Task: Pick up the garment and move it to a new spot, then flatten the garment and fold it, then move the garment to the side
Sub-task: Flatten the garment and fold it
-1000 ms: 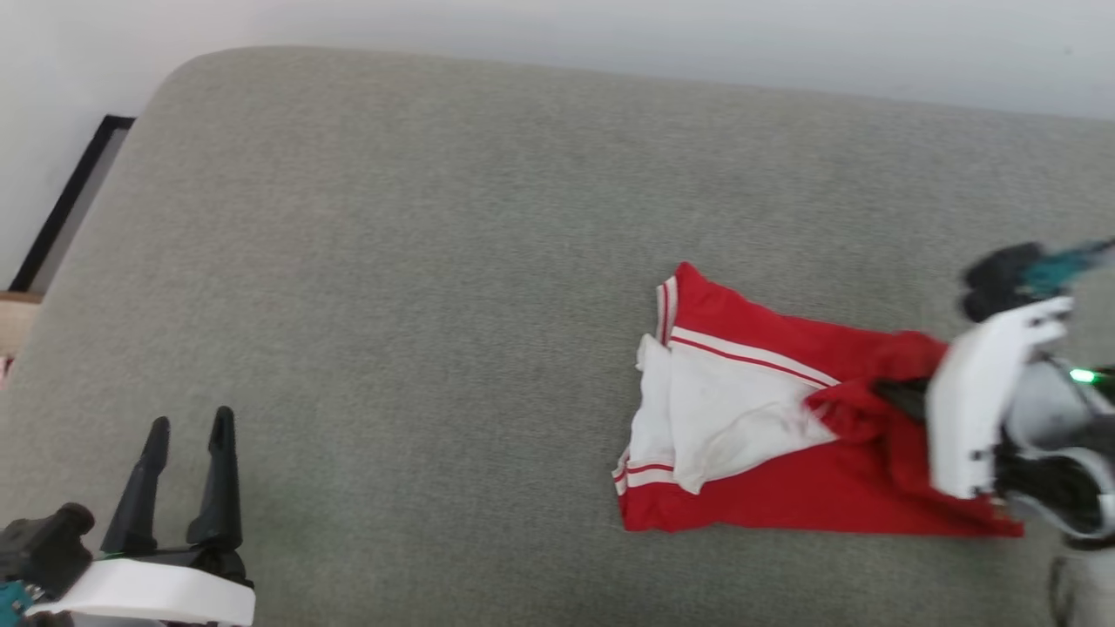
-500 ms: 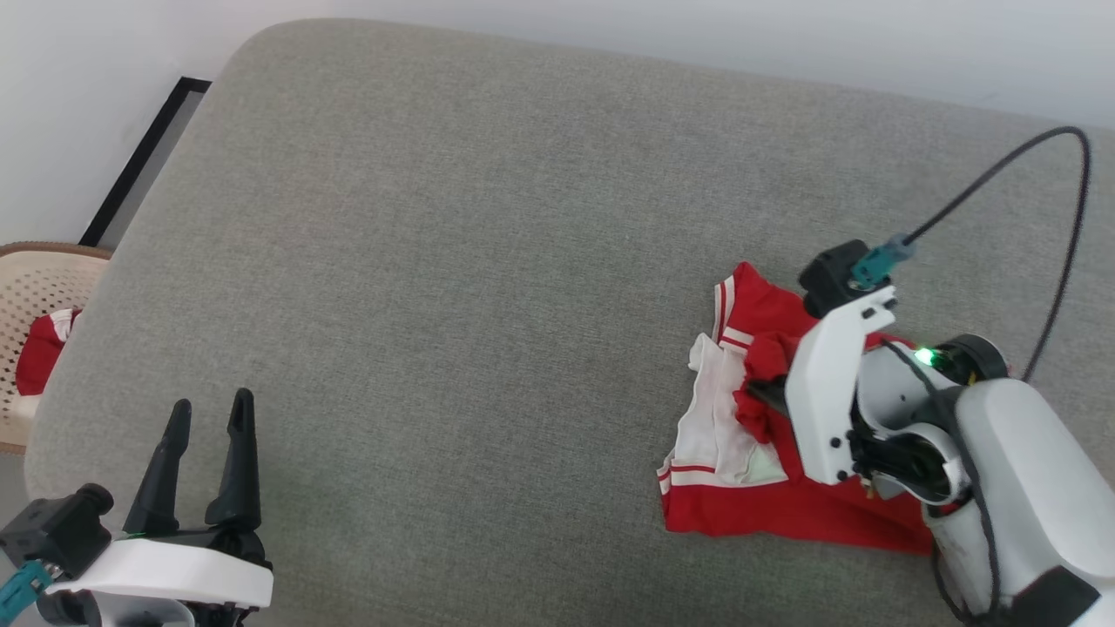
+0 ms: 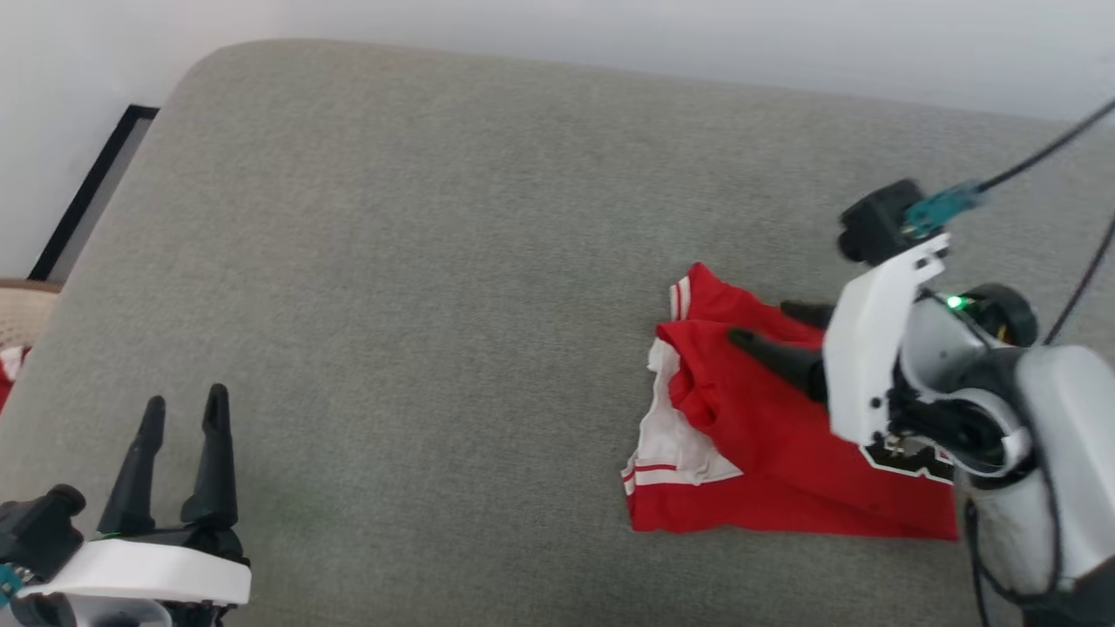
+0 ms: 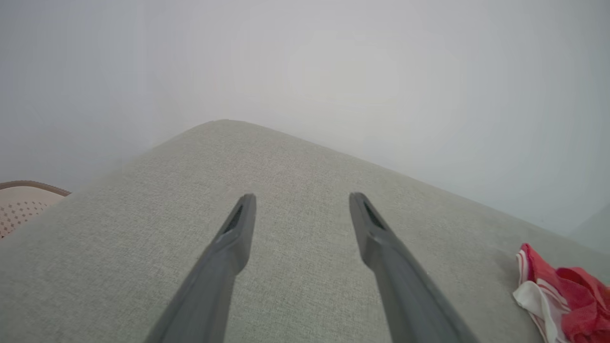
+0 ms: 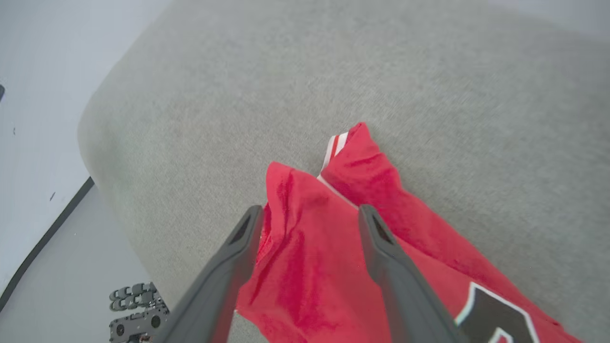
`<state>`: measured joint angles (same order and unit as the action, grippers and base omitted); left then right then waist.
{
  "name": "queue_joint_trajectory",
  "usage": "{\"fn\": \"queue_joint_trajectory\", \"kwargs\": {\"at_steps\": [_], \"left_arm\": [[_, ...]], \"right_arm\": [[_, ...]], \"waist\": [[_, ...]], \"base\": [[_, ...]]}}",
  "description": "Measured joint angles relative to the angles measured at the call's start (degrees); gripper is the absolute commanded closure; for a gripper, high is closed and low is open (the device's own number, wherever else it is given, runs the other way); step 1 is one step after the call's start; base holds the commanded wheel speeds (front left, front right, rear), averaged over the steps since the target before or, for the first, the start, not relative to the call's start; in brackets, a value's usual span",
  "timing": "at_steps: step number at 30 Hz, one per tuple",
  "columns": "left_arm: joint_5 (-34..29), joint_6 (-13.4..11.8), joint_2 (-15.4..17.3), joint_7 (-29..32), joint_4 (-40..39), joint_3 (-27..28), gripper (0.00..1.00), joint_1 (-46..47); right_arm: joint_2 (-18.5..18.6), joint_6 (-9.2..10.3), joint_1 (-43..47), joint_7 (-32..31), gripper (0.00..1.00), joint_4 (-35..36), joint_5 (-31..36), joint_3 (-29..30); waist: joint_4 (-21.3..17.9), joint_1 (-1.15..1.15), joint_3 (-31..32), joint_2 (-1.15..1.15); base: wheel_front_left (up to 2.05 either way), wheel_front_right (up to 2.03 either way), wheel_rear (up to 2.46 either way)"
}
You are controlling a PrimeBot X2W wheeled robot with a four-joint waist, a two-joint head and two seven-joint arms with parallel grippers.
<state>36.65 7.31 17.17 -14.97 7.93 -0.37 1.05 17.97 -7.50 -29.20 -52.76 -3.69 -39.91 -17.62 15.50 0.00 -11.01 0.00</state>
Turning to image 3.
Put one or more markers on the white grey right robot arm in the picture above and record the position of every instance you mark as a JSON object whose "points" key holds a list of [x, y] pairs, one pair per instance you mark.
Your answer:
{"points": [[1054, 418]]}

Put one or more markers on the beige woven laundry basket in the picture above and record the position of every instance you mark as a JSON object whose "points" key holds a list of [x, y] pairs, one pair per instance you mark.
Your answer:
{"points": [[26, 313]]}

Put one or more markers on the grey fabric sofa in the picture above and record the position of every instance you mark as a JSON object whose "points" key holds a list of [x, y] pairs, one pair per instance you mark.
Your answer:
{"points": [[418, 305]]}

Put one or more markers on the red white cloth in basket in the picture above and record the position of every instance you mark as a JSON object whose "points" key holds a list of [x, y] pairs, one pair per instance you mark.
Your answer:
{"points": [[10, 374]]}

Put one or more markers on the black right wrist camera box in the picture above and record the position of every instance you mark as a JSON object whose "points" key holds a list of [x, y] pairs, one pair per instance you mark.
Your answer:
{"points": [[875, 222]]}

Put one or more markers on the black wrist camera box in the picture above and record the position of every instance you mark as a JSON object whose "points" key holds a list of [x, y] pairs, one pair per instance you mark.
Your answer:
{"points": [[39, 527], [875, 222]]}

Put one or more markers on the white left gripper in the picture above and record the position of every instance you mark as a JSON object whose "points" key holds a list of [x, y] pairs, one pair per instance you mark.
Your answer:
{"points": [[148, 570]]}

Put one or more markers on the red basketball jersey white sleeves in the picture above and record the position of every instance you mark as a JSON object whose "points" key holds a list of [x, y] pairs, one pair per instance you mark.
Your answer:
{"points": [[766, 461]]}

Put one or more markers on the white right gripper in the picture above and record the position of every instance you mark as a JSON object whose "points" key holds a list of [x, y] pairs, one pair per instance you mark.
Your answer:
{"points": [[867, 357]]}

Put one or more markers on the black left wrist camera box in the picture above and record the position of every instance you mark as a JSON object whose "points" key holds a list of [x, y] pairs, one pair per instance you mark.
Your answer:
{"points": [[39, 527]]}

